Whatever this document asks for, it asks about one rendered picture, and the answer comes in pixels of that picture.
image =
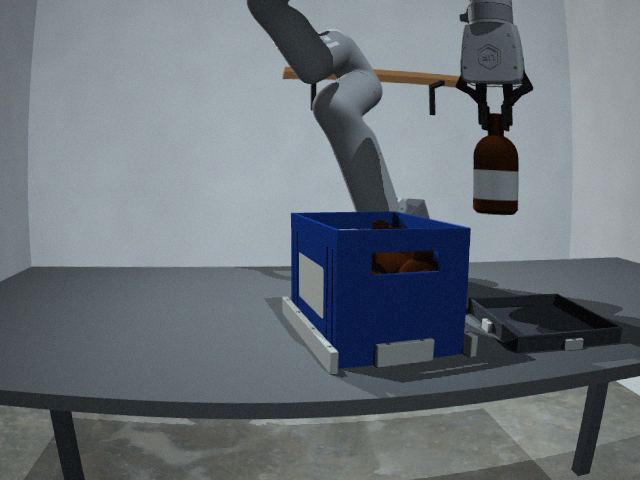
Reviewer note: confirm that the brown glass bottle with white label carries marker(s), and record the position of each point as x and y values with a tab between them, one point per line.
495	172

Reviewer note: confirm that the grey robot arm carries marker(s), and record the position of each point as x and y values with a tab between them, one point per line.
338	107

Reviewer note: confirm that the blue plastic crate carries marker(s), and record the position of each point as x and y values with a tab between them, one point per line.
333	286

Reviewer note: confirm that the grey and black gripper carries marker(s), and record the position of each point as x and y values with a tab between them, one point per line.
491	52

